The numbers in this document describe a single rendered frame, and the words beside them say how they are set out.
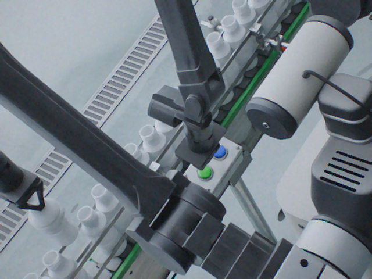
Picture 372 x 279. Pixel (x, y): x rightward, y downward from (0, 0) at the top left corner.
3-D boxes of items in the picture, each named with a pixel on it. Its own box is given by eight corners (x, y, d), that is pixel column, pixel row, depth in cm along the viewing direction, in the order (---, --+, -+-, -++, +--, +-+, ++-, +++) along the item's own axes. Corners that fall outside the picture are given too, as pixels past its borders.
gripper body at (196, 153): (174, 156, 148) (170, 140, 141) (201, 118, 151) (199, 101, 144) (200, 171, 146) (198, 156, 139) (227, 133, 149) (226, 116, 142)
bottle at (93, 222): (118, 261, 170) (86, 228, 157) (100, 253, 173) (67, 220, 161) (132, 239, 172) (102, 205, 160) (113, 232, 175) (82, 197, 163)
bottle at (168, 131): (196, 154, 180) (171, 115, 168) (174, 162, 181) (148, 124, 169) (192, 136, 184) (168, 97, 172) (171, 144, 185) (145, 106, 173)
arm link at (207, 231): (214, 267, 91) (236, 232, 93) (147, 221, 92) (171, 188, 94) (206, 281, 100) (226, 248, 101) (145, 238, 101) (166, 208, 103)
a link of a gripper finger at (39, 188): (39, 226, 146) (14, 203, 139) (16, 213, 151) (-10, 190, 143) (60, 199, 149) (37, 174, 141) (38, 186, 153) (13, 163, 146)
